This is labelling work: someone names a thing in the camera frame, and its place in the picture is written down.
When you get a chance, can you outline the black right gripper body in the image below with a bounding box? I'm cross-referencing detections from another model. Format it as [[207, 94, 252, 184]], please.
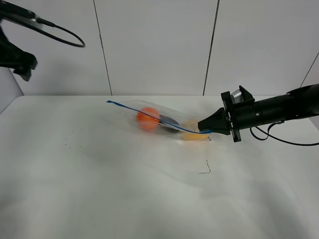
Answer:
[[221, 85, 255, 142]]

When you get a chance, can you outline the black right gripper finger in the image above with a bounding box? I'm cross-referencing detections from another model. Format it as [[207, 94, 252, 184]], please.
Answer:
[[210, 128, 231, 135], [198, 108, 227, 131]]

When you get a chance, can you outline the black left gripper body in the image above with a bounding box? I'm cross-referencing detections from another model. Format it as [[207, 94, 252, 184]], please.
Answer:
[[0, 28, 37, 82]]

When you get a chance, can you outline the clear zip bag blue seal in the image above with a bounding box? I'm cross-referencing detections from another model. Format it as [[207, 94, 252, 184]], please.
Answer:
[[106, 100, 211, 141]]

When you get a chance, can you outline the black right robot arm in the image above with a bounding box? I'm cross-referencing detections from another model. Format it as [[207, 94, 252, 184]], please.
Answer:
[[197, 84, 319, 142]]

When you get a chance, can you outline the yellow toy lemon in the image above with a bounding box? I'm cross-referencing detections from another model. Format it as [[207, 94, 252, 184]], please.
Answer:
[[181, 119, 209, 141]]

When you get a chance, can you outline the dark purple toy eggplant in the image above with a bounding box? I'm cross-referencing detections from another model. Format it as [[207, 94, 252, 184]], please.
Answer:
[[159, 115, 180, 134]]

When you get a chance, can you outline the orange toy fruit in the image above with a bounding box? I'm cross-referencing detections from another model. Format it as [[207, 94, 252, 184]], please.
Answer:
[[136, 107, 160, 131]]

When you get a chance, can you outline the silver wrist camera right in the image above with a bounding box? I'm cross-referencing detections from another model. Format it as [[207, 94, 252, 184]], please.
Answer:
[[231, 89, 243, 104]]

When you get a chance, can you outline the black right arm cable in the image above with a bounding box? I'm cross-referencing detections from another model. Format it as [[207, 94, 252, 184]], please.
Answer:
[[250, 121, 319, 146]]

